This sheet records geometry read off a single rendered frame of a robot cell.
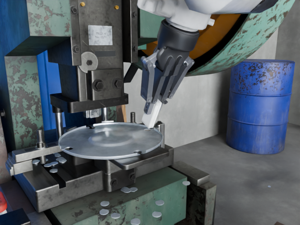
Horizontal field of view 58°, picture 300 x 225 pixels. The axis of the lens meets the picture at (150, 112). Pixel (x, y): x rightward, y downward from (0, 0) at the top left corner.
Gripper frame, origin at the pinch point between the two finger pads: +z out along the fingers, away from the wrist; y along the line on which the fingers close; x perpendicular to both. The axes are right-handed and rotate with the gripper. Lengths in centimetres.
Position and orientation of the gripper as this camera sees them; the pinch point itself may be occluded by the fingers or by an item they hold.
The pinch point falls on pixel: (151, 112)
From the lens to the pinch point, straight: 61.5
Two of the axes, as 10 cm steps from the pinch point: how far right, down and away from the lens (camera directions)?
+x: -5.7, -5.9, 5.8
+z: -2.7, 8.0, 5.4
